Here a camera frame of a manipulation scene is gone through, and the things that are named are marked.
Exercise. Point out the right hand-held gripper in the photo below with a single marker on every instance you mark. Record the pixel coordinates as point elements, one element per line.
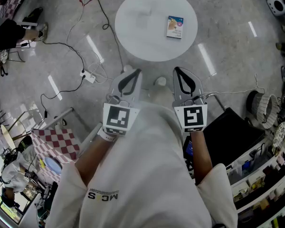
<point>192,117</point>

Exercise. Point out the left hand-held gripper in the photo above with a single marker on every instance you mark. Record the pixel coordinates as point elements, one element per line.
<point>116,117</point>

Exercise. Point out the person's right forearm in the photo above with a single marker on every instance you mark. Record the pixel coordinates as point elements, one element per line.
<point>202,155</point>

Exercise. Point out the person's left forearm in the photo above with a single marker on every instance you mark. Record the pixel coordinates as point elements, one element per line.
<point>95,155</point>

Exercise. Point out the person's left white shoe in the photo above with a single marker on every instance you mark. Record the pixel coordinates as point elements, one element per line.
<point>127,68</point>

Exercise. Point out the person's white shoe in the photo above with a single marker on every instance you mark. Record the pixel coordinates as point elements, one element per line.
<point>160,81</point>
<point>127,68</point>

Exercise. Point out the person's right white shoe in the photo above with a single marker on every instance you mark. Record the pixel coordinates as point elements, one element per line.
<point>160,81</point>

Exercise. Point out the person's light trousers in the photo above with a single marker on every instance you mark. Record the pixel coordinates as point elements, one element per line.
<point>159,95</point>

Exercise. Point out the white power strip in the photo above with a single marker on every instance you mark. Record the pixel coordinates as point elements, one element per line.
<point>88,77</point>

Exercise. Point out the white wristband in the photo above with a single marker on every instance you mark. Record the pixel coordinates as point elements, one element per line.
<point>106,136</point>

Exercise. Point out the blue and white carton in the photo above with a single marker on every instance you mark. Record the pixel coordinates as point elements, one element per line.
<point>175,27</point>

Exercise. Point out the tablet screen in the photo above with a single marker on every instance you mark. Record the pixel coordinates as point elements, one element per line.
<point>188,148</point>

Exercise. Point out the black chair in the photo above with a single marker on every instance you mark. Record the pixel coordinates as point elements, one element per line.
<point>232,134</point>

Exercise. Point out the woven lampshade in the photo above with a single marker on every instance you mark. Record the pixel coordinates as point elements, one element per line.
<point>263,109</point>

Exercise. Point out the person's white shirt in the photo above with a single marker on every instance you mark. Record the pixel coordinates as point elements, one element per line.
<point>145,174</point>

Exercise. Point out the blue plate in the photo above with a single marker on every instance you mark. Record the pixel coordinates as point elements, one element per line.
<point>52,165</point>

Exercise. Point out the white pet carrier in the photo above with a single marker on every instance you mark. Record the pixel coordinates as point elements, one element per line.
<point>278,6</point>

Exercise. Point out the white shelf unit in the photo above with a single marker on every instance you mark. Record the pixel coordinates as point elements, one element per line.
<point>263,182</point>

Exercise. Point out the round wooden table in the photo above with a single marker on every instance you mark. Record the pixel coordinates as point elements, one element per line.
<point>7,136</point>

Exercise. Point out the metal chair frame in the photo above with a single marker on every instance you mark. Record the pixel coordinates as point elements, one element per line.
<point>216,98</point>

